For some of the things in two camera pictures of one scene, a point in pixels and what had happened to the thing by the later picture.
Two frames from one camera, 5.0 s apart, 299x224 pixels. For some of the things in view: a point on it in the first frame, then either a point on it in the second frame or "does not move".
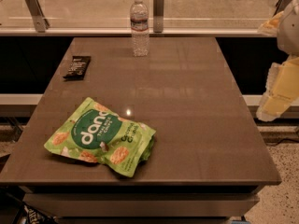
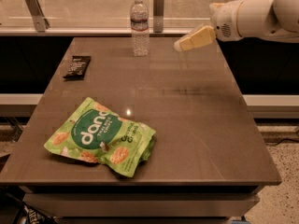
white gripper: x=290 y=35 -> x=224 y=21
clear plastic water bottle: x=139 y=27 does not move
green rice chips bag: x=94 y=133 does not move
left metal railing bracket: x=31 y=0 does not move
